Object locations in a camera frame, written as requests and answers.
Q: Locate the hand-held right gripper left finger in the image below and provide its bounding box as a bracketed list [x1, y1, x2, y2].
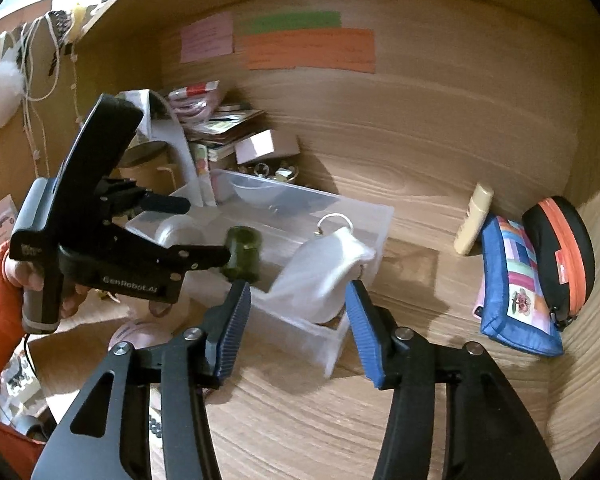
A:
[30, 280, 253, 480]

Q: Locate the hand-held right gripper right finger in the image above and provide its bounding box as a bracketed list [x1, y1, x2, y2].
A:
[345, 280, 561, 480]

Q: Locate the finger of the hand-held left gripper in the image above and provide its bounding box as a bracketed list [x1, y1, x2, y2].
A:
[130, 187, 192, 216]
[152, 242, 232, 275]

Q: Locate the dark green glass bottle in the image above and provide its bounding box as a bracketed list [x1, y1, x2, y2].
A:
[221, 226, 262, 282]

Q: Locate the clear plastic storage bin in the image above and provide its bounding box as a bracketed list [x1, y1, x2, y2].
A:
[125, 169, 396, 378]

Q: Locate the pink round compact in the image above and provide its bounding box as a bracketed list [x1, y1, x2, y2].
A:
[107, 320, 173, 353]

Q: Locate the wooden desktop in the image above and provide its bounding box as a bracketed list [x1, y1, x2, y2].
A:
[27, 152, 600, 480]

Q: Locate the person's left hand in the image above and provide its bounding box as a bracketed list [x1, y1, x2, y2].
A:
[2, 252, 90, 320]

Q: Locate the clear tape roll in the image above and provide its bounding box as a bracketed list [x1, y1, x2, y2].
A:
[155, 215, 207, 248]

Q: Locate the white curved stand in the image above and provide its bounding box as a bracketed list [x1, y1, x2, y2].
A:
[147, 105, 218, 207]

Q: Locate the white cloth pouch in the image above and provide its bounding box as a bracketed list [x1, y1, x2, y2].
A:
[271, 212, 376, 325]

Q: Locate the clear plastic bowl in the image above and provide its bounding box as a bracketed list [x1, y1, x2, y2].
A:
[230, 177, 288, 207]

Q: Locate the white label card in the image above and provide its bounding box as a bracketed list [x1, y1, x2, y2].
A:
[0, 197, 21, 248]

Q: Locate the stack of books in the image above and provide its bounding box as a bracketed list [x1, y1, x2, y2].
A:
[182, 105, 268, 161]

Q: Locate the white paper note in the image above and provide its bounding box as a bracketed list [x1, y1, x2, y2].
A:
[119, 89, 153, 133]

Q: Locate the red white packet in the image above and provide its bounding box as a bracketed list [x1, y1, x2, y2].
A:
[167, 80, 226, 121]

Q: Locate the small pink white box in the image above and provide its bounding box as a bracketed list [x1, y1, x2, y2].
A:
[235, 129, 301, 165]

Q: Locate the pile of small trinkets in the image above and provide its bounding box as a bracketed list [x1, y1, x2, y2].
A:
[240, 157, 301, 183]

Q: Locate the blue patchwork pouch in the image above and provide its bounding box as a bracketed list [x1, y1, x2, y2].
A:
[472, 215, 565, 357]

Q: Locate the cream squeeze tube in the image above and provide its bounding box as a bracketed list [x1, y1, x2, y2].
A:
[454, 182, 495, 256]

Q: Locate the pink paper note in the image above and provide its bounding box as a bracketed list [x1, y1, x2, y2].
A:
[180, 12, 235, 63]

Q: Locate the pale yellow plush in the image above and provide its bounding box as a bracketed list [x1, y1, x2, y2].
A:
[70, 4, 88, 41]

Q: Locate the black white printed cloth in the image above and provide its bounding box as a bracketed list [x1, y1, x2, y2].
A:
[0, 355, 46, 426]

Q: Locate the orange paper sheet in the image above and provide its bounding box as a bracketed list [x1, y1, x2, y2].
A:
[241, 27, 377, 75]

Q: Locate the black orange zip case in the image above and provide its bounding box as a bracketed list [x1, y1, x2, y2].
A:
[521, 196, 596, 331]

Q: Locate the green paper strip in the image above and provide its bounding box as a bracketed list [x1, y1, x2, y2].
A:
[237, 11, 342, 36]

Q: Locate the white hanging string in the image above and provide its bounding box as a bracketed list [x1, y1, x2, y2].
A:
[20, 15, 63, 161]

